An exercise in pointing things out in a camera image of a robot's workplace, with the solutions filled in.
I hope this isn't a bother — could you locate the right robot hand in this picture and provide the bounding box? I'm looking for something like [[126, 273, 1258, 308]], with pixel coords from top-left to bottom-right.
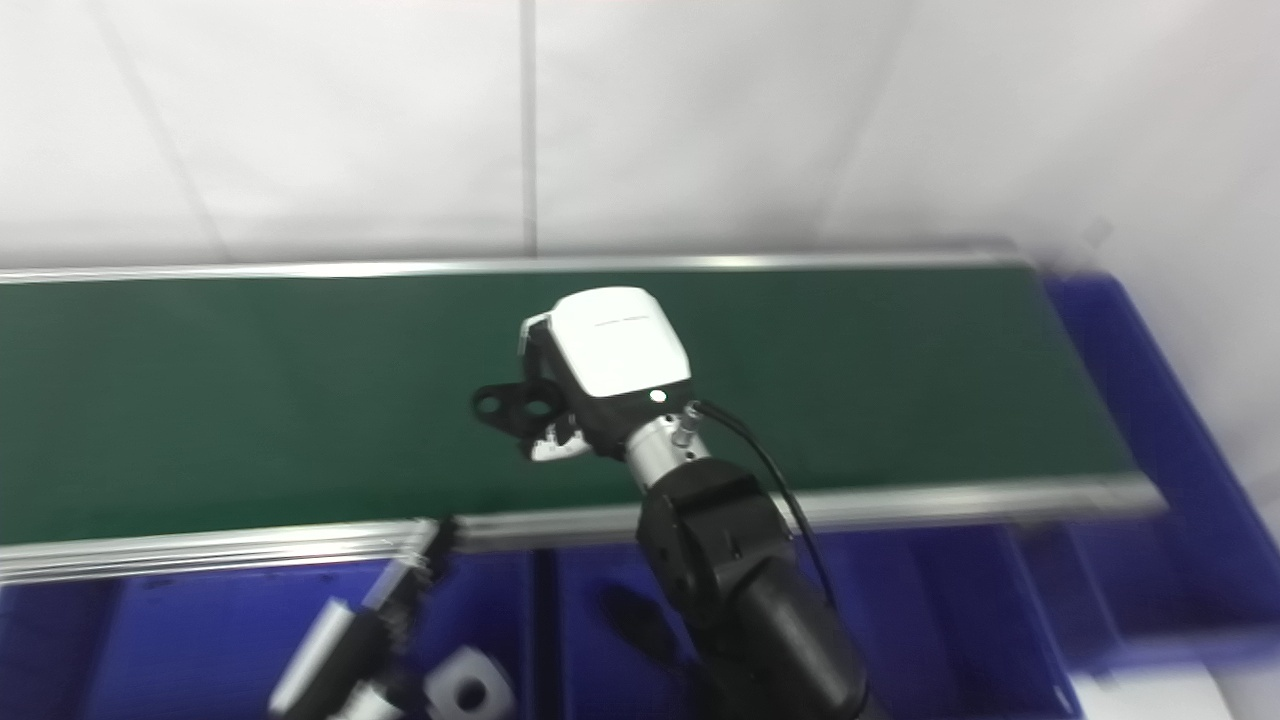
[[518, 287, 694, 463]]

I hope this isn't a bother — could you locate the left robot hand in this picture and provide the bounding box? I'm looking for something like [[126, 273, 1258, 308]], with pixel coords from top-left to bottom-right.
[[270, 515, 461, 720]]

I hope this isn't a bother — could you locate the black flange part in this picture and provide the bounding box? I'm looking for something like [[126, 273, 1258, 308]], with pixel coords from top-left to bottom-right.
[[472, 375, 561, 446]]

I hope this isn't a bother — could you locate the white plastic part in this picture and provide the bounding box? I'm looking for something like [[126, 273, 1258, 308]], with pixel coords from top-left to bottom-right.
[[425, 645, 516, 720]]

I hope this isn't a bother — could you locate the green conveyor belt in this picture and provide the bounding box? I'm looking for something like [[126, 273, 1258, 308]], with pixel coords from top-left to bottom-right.
[[0, 262, 1136, 546], [0, 245, 1166, 586]]

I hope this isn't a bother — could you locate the blue bin with white part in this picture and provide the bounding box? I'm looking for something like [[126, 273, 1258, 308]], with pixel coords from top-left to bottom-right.
[[0, 550, 541, 720]]

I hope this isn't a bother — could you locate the empty blue plastic bin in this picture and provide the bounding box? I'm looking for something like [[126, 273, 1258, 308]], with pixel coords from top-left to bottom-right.
[[540, 520, 1086, 720]]

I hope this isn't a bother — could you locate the blue bin at conveyor end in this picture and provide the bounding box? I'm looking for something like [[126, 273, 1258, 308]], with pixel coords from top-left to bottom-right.
[[1010, 272, 1280, 671]]

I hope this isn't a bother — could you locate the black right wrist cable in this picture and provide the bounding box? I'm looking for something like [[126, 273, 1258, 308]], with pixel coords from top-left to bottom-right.
[[685, 400, 841, 611]]

